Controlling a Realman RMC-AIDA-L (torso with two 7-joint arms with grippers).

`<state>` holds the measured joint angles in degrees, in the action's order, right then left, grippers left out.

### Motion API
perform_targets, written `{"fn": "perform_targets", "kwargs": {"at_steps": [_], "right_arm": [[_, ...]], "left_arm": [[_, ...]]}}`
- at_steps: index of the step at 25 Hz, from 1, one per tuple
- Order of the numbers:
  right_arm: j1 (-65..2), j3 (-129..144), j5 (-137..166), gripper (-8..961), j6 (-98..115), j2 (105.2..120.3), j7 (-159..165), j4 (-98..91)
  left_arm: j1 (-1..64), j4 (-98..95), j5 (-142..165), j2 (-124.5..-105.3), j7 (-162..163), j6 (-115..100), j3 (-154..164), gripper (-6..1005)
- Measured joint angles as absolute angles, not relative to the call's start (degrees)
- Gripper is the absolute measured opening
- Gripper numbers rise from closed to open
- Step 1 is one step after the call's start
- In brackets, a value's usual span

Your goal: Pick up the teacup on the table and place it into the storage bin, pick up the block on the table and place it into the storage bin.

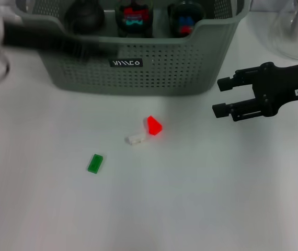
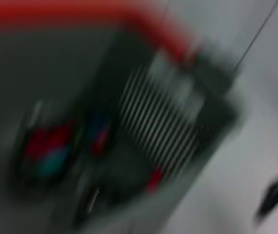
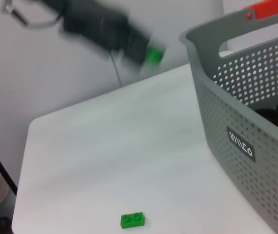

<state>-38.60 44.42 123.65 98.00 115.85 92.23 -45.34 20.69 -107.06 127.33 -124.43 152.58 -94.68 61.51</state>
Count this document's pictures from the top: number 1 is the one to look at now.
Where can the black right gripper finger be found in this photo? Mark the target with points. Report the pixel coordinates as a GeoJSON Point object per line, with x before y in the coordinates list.
{"type": "Point", "coordinates": [220, 110]}
{"type": "Point", "coordinates": [226, 84]}

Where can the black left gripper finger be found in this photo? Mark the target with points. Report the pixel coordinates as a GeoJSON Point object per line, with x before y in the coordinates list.
{"type": "Point", "coordinates": [99, 45]}
{"type": "Point", "coordinates": [99, 55]}

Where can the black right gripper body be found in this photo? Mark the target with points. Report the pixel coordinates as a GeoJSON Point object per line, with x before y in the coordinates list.
{"type": "Point", "coordinates": [282, 86]}

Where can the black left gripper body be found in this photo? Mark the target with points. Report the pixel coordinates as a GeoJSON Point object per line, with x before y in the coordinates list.
{"type": "Point", "coordinates": [41, 39]}

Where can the teal square plate brick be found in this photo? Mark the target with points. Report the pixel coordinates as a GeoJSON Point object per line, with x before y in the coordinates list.
{"type": "Point", "coordinates": [133, 23]}

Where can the dark red long brick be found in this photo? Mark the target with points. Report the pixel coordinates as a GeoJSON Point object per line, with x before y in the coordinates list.
{"type": "Point", "coordinates": [136, 13]}

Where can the small red brick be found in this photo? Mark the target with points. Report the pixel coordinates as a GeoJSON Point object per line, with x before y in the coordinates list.
{"type": "Point", "coordinates": [185, 29]}

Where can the blue square plate brick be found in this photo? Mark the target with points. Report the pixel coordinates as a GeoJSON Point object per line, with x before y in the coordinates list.
{"type": "Point", "coordinates": [186, 21]}

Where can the green brick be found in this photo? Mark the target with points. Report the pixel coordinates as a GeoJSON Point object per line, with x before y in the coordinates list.
{"type": "Point", "coordinates": [96, 163]}

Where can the grey-green plastic storage bin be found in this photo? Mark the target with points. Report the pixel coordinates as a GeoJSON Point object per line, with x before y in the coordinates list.
{"type": "Point", "coordinates": [164, 73]}

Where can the black teapot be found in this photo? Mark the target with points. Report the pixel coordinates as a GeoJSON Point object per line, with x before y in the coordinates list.
{"type": "Point", "coordinates": [86, 18]}

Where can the red wedge brick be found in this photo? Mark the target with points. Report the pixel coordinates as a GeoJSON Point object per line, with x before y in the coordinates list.
{"type": "Point", "coordinates": [154, 126]}

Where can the small white brick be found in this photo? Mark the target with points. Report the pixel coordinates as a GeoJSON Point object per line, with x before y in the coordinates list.
{"type": "Point", "coordinates": [136, 139]}

